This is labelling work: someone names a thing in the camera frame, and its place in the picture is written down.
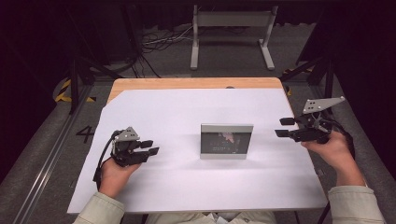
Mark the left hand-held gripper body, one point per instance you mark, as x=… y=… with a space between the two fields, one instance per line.
x=127 y=154

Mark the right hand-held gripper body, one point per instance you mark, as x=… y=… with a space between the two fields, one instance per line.
x=311 y=133

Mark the person's left hand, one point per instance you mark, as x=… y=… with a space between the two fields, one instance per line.
x=113 y=179

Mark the person's right hand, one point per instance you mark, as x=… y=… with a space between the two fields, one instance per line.
x=337 y=158

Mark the yellow and black floor tape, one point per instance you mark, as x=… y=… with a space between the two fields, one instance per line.
x=289 y=90

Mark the black metal stand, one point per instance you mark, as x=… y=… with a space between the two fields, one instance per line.
x=328 y=87
x=74 y=84

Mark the white paper sheet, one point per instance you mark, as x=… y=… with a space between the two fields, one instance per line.
x=186 y=105

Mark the person's torso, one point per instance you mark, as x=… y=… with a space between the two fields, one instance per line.
x=186 y=218

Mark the wooden table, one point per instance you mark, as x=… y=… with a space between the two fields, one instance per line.
x=193 y=83

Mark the white metal stand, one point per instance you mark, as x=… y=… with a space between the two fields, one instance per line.
x=232 y=18

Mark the aluminium floor rail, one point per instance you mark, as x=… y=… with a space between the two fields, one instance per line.
x=46 y=165
x=373 y=174

